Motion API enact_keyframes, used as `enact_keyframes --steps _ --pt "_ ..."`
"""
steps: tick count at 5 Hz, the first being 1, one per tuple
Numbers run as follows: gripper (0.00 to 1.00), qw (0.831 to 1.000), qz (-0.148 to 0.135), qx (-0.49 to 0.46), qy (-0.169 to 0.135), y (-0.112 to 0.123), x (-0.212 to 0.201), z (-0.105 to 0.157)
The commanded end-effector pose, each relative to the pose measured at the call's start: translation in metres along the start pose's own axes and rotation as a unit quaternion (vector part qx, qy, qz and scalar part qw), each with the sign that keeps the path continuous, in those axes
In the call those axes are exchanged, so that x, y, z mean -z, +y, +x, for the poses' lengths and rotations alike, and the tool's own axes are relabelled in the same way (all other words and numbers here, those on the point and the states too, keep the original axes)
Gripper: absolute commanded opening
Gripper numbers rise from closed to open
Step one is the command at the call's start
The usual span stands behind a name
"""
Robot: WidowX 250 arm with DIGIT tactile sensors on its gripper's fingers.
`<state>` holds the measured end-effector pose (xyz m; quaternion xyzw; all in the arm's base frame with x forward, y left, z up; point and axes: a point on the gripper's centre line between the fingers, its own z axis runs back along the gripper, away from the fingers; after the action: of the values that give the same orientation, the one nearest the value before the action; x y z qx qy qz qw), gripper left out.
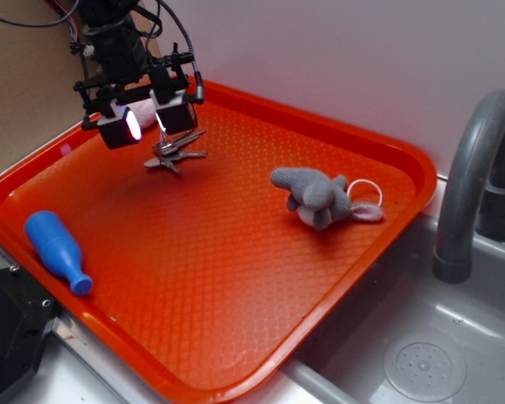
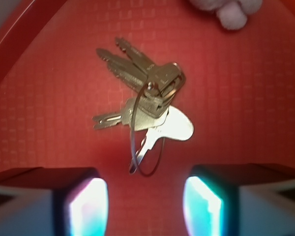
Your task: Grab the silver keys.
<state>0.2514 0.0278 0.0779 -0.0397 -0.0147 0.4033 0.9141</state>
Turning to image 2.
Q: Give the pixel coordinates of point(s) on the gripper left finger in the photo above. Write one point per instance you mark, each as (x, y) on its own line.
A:
(41, 201)

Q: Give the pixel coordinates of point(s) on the silver key bunch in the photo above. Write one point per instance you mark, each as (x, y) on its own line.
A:
(150, 115)

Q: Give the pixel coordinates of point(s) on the pink plush toy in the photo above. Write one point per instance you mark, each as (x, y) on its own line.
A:
(232, 14)

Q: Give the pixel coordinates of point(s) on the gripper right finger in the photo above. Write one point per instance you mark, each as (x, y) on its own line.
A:
(240, 200)

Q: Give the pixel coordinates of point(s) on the orange plastic tray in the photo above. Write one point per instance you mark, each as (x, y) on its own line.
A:
(239, 93)

